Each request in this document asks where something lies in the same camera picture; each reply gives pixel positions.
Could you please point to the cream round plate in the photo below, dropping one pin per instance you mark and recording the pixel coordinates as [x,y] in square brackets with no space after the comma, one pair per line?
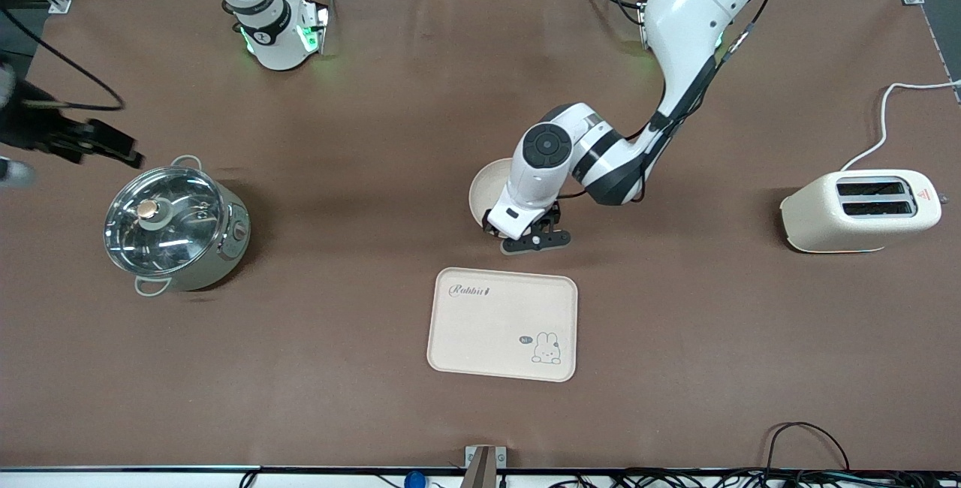
[488,188]

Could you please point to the brown table mat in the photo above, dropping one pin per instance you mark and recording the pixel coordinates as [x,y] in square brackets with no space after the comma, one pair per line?
[375,135]

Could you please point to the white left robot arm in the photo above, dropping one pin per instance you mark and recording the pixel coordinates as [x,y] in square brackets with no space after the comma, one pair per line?
[691,15]

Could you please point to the blue round knob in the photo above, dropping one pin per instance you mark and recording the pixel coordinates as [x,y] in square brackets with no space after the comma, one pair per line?
[414,480]

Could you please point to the glass pot lid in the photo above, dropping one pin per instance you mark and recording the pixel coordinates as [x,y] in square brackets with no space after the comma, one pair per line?
[176,240]

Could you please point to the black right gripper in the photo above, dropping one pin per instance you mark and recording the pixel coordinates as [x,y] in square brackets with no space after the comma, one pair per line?
[31,130]

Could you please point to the cream two-slot toaster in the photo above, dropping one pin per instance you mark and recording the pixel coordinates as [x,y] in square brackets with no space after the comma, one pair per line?
[826,221]

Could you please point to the cream rabbit print tray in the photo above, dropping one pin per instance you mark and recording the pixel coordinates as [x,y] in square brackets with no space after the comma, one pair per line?
[495,330]

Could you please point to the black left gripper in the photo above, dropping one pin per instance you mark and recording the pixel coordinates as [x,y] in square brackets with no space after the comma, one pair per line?
[547,217]

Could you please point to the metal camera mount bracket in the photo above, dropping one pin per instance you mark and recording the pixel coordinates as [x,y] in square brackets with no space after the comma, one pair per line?
[484,465]

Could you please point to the pale green electric pot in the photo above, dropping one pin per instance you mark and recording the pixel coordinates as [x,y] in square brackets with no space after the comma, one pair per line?
[231,248]

